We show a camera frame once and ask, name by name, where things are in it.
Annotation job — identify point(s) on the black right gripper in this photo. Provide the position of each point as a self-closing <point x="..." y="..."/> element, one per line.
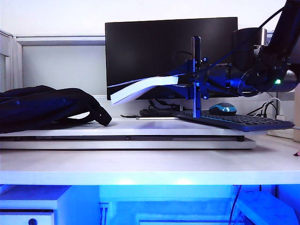
<point x="196" y="70"/>

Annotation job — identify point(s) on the pink cover book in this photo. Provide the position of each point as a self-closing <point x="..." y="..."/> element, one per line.
<point x="131" y="92"/>

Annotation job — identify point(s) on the black blue backpack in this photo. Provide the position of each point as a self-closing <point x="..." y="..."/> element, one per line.
<point x="47" y="105"/>

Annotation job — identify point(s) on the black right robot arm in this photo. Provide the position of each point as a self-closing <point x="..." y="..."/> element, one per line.
<point x="281" y="54"/>

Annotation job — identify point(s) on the white raised desk board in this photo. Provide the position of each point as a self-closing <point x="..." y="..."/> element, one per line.
<point x="93" y="130"/>

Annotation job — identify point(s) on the white box under desk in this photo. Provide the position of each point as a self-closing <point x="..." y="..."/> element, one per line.
<point x="264" y="208"/>

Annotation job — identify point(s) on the blue black computer mouse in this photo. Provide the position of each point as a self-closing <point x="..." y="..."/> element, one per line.
<point x="221" y="109"/>

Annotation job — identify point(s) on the black computer monitor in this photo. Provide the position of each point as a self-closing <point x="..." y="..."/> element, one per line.
<point x="140" y="47"/>

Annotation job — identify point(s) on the black blue keyboard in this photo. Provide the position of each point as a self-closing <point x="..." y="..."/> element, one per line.
<point x="246" y="122"/>

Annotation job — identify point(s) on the white base board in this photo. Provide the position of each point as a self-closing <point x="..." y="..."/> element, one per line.
<point x="117" y="145"/>

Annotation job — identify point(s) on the white power plug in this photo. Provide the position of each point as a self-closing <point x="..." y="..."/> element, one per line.
<point x="280" y="117"/>

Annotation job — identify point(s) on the wide grey partition panel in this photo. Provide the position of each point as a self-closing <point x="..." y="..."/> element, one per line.
<point x="58" y="70"/>

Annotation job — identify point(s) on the white drawer cabinet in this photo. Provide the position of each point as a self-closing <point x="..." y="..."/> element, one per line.
<point x="75" y="206"/>

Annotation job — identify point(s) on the grey side partition panel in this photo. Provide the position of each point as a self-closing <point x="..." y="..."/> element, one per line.
<point x="7" y="47"/>

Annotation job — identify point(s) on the black round drawer knob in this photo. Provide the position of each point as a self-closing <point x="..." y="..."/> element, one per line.
<point x="32" y="221"/>

